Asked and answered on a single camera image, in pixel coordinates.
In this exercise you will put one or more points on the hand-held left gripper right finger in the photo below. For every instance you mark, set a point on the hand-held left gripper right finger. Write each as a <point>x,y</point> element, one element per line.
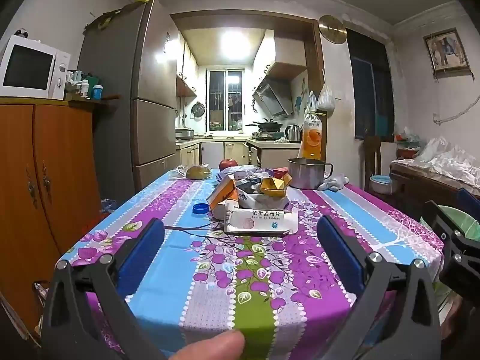
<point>339,255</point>

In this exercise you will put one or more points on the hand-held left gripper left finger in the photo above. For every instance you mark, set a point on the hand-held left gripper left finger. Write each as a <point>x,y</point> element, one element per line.
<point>140,255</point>

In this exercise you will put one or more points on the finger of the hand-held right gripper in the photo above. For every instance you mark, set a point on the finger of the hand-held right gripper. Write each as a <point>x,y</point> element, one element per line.
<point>437,219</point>
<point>470,200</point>

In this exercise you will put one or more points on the green plastic bucket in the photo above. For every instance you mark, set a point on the green plastic bucket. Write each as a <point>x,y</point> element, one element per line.
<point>468,221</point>

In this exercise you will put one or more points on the white tablet box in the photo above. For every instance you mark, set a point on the white tablet box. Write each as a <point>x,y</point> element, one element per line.
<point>262,223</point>

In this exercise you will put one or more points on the golden yellow small box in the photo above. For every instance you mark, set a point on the golden yellow small box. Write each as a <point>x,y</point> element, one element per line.
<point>275,186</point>

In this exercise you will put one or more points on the orange white carton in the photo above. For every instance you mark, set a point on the orange white carton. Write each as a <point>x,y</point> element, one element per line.
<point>221,195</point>

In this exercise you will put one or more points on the person's left hand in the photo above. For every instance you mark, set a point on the person's left hand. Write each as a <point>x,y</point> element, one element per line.
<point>210,347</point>

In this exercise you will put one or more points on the dark wooden dining table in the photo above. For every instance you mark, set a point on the dark wooden dining table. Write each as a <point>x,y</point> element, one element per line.
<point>420,185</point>

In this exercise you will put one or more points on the white crumpled sheet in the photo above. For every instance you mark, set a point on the white crumpled sheet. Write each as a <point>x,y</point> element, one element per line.
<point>446,161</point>

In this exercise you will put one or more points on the blue plastic bag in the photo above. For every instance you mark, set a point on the blue plastic bag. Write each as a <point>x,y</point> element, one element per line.
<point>108,204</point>

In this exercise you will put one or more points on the blue plastic basin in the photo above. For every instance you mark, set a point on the blue plastic basin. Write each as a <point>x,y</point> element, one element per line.
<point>380,183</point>

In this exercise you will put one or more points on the grey glove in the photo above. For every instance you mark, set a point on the grey glove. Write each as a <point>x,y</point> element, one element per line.
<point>333,182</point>

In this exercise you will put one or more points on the red bowl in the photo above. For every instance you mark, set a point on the red bowl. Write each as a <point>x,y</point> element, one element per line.
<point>407,152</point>

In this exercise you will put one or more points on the blue bottle cap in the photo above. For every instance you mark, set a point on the blue bottle cap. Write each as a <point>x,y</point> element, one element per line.
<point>200,208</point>

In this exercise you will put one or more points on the metal pot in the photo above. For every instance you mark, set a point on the metal pot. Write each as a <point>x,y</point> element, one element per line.
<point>305,176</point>

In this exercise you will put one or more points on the dark wooden chair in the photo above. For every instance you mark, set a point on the dark wooden chair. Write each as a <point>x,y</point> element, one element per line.
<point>372,161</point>

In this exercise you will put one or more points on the purple floral tablecloth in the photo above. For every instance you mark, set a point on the purple floral tablecloth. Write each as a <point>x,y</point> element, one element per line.
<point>225,288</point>

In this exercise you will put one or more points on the white blue plastic package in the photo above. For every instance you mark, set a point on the white blue plastic package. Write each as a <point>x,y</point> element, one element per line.
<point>262,200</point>

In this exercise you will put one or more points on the round brown bread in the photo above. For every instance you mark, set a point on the round brown bread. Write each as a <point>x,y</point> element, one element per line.
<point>198,172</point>

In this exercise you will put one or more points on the red small box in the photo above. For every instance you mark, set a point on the red small box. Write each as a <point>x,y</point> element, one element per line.
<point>281,172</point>

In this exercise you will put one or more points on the orange juice bottle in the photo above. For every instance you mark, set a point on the orange juice bottle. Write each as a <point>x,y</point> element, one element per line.
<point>310,138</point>

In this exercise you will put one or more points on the red apple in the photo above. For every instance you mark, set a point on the red apple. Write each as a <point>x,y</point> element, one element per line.
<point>227,164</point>

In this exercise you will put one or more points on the purple plastic bag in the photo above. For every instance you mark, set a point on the purple plastic bag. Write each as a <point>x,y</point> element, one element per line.
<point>240,172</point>

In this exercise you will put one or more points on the steel electric kettle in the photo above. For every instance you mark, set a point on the steel electric kettle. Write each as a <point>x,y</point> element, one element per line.
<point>293,134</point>

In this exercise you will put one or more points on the orange wooden cabinet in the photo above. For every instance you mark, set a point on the orange wooden cabinet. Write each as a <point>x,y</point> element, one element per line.
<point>37,176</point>

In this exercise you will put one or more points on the lower kitchen cabinets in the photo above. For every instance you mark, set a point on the lower kitchen cabinets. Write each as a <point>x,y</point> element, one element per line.
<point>225,152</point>

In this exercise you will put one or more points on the kitchen cabinets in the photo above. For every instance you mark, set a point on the kitchen cabinets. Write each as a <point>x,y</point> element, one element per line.
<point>225,152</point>
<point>187,71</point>

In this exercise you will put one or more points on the black wok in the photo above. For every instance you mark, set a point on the black wok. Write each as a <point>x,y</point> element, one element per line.
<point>267,125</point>

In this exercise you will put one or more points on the dark barred window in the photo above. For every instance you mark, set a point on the dark barred window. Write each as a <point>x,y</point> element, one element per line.
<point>369,82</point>

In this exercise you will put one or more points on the hanging clear plastic bag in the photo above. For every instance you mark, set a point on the hanging clear plastic bag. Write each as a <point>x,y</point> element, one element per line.
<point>325,101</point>

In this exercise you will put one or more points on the hanging round strainer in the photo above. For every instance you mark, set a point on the hanging round strainer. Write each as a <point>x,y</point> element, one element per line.
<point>197,110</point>

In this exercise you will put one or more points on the range hood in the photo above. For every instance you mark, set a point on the range hood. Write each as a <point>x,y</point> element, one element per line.
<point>273,97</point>

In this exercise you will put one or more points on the grey refrigerator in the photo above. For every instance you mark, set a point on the grey refrigerator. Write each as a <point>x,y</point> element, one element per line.
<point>123,82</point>

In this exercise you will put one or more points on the barred kitchen window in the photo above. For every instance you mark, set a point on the barred kitchen window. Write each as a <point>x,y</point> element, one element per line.
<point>225,99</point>

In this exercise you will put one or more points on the upper kitchen cabinets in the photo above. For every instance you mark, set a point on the upper kitchen cabinets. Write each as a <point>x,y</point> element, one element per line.
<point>187,71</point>

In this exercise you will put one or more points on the white microwave oven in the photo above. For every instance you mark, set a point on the white microwave oven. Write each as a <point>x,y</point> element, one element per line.
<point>30,67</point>

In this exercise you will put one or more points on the kitchen ceiling light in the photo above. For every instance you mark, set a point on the kitchen ceiling light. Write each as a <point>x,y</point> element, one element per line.
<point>232,43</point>

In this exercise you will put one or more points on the framed wall picture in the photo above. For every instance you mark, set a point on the framed wall picture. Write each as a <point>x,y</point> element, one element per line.
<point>447,51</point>

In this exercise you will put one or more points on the blue flower wall sticker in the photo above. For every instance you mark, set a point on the blue flower wall sticker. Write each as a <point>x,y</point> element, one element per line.
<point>299,100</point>

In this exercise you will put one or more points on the gold round wall clock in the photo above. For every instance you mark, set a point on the gold round wall clock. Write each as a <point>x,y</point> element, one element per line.
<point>332,29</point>

